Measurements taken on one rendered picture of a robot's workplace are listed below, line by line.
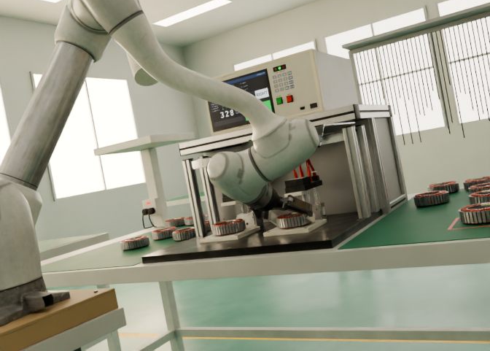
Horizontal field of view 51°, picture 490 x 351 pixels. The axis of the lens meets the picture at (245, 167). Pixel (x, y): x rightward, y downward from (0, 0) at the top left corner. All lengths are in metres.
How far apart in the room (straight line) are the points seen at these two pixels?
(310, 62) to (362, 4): 6.67
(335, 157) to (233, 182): 0.60
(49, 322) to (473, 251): 0.87
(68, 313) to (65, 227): 5.99
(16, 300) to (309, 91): 1.06
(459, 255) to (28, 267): 0.90
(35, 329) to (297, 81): 1.09
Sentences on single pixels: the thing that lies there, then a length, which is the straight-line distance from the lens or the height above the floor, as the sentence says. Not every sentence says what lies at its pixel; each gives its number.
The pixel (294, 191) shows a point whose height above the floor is 0.88.
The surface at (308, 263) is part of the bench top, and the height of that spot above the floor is 0.72.
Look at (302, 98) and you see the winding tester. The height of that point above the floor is 1.17.
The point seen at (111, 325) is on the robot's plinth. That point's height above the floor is 0.72.
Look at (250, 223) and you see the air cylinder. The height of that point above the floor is 0.79.
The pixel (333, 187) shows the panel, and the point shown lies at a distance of 1.82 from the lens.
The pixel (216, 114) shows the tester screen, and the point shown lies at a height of 1.19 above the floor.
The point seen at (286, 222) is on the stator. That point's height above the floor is 0.80.
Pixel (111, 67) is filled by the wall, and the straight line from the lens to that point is 8.21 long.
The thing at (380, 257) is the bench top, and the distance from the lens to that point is 1.26.
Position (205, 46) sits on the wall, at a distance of 9.52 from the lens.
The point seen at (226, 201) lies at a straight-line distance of 1.77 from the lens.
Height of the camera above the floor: 1.00
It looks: level
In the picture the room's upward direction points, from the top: 11 degrees counter-clockwise
